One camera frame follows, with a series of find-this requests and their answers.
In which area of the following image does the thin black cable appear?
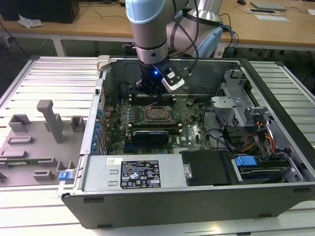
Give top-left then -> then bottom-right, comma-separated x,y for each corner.
201,103 -> 215,133

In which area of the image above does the grey case latch handle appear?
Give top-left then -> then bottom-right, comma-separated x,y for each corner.
95,55 -> 112,72

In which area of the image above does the black coiled cable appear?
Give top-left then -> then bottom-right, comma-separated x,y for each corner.
122,41 -> 138,54

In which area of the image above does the black box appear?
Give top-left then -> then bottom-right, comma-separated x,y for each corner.
0,0 -> 81,25

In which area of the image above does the green RAM stick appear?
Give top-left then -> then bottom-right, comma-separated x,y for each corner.
0,159 -> 39,166

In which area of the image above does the blue cable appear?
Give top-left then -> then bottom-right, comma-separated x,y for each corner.
220,22 -> 240,54

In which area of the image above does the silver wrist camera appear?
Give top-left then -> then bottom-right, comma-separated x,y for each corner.
161,70 -> 186,94

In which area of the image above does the crumpled white paper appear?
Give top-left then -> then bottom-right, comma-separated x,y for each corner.
18,13 -> 44,29

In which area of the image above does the green motherboard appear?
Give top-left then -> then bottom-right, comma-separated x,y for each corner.
103,94 -> 215,156

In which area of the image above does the wooden desk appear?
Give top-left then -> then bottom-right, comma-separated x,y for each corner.
0,0 -> 315,52

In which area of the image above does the silver green CPU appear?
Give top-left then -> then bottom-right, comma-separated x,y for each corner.
150,107 -> 169,120

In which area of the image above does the silver metal drive cage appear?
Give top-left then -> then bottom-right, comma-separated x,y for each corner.
210,69 -> 278,158

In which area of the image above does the black plastic shroud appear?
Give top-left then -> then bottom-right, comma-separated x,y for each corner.
179,149 -> 234,187

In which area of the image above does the black graphics card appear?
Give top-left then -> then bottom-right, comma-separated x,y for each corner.
132,129 -> 171,150

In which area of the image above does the thick black cable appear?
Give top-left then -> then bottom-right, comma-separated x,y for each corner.
204,131 -> 234,151

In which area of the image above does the grey parts rack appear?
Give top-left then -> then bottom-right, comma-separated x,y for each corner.
0,99 -> 87,189

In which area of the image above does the hard disk in blue carrier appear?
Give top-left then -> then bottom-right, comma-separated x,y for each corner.
231,154 -> 292,185

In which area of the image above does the silver laptop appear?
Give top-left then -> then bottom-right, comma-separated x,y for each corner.
250,0 -> 288,11

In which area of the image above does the black cylindrical part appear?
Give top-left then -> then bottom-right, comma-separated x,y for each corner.
119,83 -> 130,98

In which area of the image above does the black camera cable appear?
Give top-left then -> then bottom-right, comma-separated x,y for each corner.
172,0 -> 200,77

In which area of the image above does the white rimmed black strip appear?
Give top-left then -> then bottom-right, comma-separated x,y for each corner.
247,8 -> 280,15

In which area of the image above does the orange yellow wire bundle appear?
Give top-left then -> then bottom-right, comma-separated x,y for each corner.
242,119 -> 276,154

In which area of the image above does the silver power supply with label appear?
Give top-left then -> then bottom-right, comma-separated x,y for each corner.
82,154 -> 189,192

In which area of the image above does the thin red wire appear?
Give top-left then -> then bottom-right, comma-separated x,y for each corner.
101,90 -> 116,110

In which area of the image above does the CPU socket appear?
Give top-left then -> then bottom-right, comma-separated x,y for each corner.
144,104 -> 174,124

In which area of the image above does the black silver PC case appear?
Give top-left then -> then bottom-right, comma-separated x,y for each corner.
58,55 -> 315,231

